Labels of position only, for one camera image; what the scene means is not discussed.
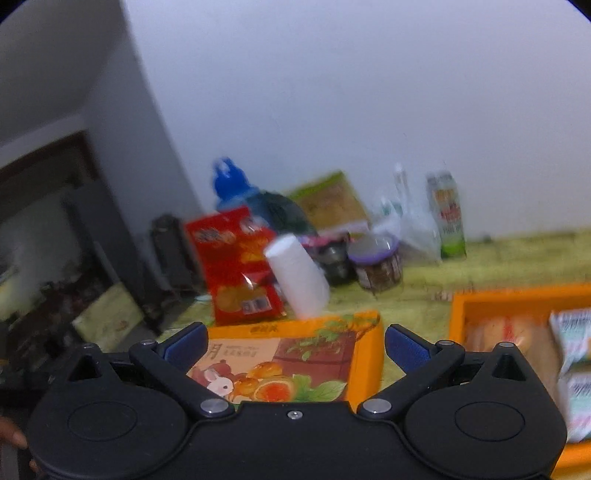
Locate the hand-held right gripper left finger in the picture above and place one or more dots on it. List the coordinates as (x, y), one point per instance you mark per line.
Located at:
(187, 344)

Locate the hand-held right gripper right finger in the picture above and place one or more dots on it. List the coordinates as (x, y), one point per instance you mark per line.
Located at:
(406, 344)

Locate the clear-wrapped round cake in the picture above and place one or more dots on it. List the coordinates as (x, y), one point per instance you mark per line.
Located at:
(503, 330)

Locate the orange illustrated box lid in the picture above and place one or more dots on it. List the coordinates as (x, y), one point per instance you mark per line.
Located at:
(295, 355)

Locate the orange gift box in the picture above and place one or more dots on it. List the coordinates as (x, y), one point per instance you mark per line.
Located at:
(508, 295)

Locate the green biscuit packet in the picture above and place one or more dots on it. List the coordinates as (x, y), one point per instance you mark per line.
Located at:
(572, 334)
(577, 406)

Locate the person's left hand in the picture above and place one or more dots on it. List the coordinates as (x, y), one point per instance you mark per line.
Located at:
(11, 431)

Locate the purple-lidded food can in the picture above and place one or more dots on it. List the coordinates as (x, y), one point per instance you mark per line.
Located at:
(376, 272)

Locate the red snack bag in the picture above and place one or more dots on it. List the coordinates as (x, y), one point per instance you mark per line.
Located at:
(231, 267)

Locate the black container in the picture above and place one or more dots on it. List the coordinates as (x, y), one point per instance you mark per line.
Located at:
(171, 254)

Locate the dark glass jar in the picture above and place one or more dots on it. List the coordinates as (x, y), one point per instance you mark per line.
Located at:
(334, 263)

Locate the white plastic bag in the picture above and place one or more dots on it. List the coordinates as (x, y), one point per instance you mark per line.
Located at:
(415, 235)

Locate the green and white beer can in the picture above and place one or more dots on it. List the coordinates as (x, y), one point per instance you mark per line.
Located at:
(448, 221)

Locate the green-edged brown food packet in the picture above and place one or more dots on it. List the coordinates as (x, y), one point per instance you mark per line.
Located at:
(330, 203)

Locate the blue-capped water bottle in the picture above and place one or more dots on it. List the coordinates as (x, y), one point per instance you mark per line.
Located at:
(228, 184)

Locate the dark wooden cabinet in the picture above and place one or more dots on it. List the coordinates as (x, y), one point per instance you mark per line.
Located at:
(55, 230)

